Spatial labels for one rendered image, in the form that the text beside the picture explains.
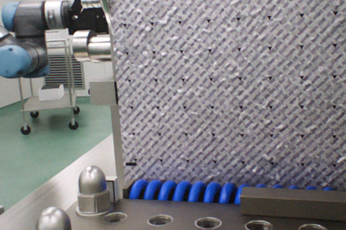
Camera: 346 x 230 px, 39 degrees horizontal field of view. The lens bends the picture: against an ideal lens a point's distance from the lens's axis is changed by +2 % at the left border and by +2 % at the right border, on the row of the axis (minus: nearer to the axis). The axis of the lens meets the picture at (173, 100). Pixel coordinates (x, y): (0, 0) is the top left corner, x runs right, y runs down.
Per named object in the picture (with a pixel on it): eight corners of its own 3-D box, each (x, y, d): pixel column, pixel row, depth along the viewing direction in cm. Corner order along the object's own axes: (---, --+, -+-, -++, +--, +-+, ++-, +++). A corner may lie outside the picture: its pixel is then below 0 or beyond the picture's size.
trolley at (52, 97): (31, 117, 578) (20, 32, 558) (80, 113, 587) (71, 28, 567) (20, 137, 490) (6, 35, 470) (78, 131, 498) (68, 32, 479)
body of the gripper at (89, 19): (117, 28, 128) (72, 31, 128) (113, -5, 125) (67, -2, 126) (113, 34, 121) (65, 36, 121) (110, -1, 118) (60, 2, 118)
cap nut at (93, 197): (85, 201, 49) (81, 159, 49) (119, 202, 48) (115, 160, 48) (68, 217, 46) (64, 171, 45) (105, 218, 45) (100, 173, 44)
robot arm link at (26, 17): (13, 34, 128) (8, 1, 127) (54, 32, 128) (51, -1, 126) (2, 36, 120) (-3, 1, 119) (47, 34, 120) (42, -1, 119)
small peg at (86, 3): (81, -7, 55) (79, 4, 55) (104, -8, 55) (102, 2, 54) (86, 0, 57) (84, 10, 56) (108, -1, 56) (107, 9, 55)
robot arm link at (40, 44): (10, 81, 119) (4, 36, 117) (25, 75, 130) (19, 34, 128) (42, 80, 119) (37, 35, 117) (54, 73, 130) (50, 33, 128)
